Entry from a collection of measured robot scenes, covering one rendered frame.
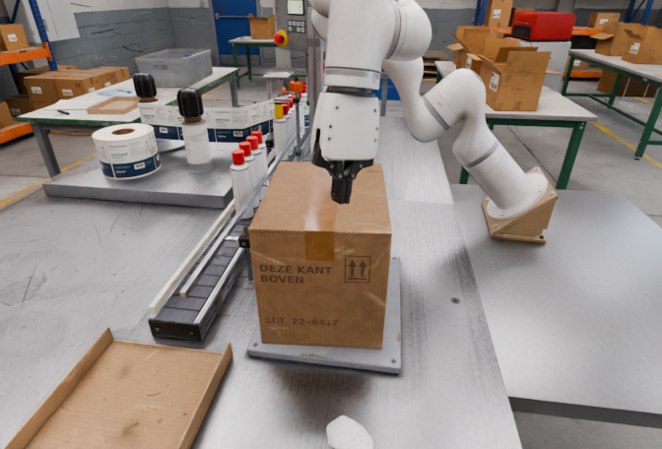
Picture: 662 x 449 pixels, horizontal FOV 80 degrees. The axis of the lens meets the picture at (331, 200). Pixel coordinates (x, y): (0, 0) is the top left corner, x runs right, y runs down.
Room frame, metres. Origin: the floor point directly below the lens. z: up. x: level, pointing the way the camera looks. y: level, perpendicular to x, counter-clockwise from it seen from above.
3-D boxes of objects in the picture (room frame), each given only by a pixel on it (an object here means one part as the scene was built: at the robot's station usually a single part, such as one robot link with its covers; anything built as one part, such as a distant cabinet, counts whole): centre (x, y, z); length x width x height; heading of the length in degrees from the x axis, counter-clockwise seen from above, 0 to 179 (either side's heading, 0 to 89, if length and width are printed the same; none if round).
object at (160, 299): (1.13, 0.28, 0.91); 1.07 x 0.01 x 0.02; 172
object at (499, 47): (3.12, -1.33, 0.96); 0.53 x 0.45 x 0.37; 84
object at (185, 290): (1.11, 0.21, 0.96); 1.07 x 0.01 x 0.01; 172
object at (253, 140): (1.13, 0.24, 0.98); 0.05 x 0.05 x 0.20
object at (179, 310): (1.40, 0.20, 0.86); 1.65 x 0.08 x 0.04; 172
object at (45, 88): (4.85, 3.16, 0.32); 1.20 x 0.83 x 0.64; 81
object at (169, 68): (3.50, 1.30, 0.91); 0.60 x 0.40 x 0.22; 176
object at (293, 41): (1.50, 0.10, 1.38); 0.17 x 0.10 x 0.19; 47
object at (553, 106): (3.57, -1.43, 0.39); 2.20 x 0.80 x 0.78; 172
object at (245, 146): (1.08, 0.25, 0.98); 0.05 x 0.05 x 0.20
